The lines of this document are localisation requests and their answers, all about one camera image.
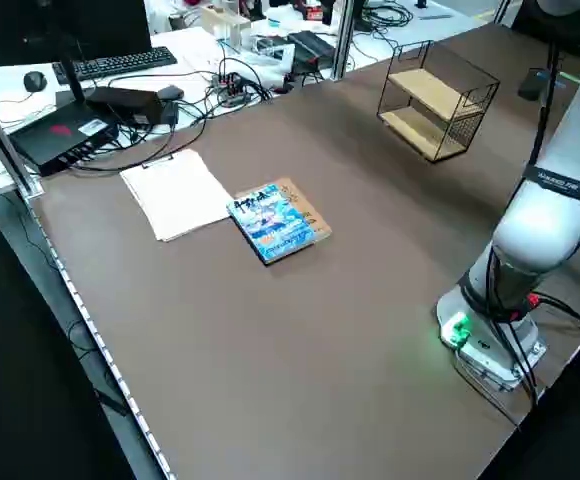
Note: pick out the blue cover paperback book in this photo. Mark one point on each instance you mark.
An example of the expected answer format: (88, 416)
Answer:
(275, 225)

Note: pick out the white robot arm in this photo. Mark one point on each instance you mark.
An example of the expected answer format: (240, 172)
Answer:
(545, 220)

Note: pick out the black mesh pen holder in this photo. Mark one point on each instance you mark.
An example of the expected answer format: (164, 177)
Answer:
(530, 84)

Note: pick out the clipboard with white paper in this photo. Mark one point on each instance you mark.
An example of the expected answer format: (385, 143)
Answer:
(177, 195)

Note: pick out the usb hub with plugs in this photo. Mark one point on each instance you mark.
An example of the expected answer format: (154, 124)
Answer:
(229, 87)

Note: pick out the small black oval device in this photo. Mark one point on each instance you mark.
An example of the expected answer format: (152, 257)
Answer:
(170, 92)

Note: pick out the clear acrylic box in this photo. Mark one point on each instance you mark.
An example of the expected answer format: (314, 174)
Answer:
(275, 49)

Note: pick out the black rectangular brick box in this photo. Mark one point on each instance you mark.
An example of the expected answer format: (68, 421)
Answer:
(125, 102)

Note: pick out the light wooden box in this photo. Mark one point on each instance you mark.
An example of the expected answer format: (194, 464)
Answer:
(222, 22)

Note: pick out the black computer keyboard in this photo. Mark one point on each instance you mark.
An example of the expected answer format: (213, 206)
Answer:
(120, 61)

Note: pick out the flat black box red logo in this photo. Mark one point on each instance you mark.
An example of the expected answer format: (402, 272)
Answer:
(55, 137)

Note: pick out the black computer mouse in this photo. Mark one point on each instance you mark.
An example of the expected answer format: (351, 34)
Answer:
(34, 81)

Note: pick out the black computer monitor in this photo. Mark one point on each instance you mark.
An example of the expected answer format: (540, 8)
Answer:
(60, 27)

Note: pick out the aluminium frame post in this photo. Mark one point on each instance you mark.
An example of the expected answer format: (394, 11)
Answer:
(5, 145)
(344, 40)

